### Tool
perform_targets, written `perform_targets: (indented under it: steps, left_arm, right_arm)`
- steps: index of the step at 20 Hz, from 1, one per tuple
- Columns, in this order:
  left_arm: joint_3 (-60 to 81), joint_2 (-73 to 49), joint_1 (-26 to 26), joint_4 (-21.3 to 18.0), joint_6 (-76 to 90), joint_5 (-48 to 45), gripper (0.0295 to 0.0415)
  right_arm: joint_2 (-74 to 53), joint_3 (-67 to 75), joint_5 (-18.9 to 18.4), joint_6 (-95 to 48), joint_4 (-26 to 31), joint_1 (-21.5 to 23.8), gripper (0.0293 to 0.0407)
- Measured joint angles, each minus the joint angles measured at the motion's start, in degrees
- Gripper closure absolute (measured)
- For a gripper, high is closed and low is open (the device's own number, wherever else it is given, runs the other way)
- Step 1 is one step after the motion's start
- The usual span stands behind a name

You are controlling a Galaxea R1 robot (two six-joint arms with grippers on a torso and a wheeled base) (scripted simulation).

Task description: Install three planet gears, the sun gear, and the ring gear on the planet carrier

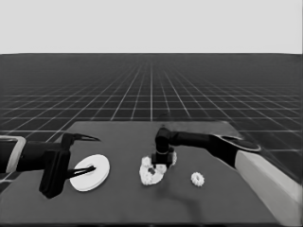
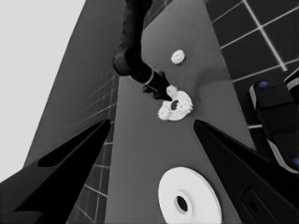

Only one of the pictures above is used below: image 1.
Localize small white toothed gear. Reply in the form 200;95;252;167
155;164;169;175
139;174;153;186
140;156;152;168
190;171;205;188

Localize large thick white disc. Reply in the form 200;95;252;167
69;153;111;193

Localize white round pin carrier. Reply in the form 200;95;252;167
138;159;169;186

